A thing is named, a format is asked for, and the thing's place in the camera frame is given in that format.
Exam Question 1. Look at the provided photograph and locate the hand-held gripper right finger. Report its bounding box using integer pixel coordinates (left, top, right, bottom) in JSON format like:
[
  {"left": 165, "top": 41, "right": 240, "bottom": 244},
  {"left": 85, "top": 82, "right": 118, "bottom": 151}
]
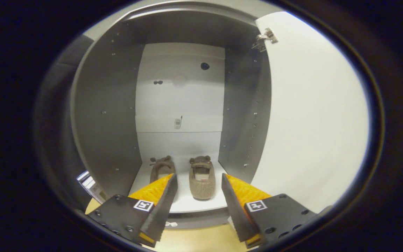
[{"left": 221, "top": 173, "right": 318, "bottom": 250}]

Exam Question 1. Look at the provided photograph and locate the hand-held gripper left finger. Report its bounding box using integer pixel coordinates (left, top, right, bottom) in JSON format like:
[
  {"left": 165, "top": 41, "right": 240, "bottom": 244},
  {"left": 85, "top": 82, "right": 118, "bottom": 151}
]
[{"left": 87, "top": 173, "right": 179, "bottom": 248}]

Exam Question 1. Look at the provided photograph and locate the brown fuzzy shoe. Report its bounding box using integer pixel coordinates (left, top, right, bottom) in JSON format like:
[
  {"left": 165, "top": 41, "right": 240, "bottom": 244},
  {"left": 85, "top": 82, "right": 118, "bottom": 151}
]
[
  {"left": 189, "top": 156, "right": 216, "bottom": 201},
  {"left": 149, "top": 156, "right": 176, "bottom": 184}
]

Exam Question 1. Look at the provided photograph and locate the grey shoe cabinet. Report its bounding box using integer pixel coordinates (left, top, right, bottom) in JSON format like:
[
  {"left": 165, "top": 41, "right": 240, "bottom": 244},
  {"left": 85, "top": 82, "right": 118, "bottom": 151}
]
[{"left": 70, "top": 7, "right": 275, "bottom": 230}]

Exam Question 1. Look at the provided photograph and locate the metal door hinge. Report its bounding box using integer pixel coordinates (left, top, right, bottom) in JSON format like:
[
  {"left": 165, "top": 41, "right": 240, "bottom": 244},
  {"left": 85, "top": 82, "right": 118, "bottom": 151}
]
[{"left": 252, "top": 28, "right": 278, "bottom": 52}]

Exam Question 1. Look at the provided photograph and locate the black backdrop cloth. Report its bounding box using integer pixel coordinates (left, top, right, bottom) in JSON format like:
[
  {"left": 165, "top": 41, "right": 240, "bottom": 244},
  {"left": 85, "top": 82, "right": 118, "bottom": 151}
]
[{"left": 35, "top": 33, "right": 95, "bottom": 210}]

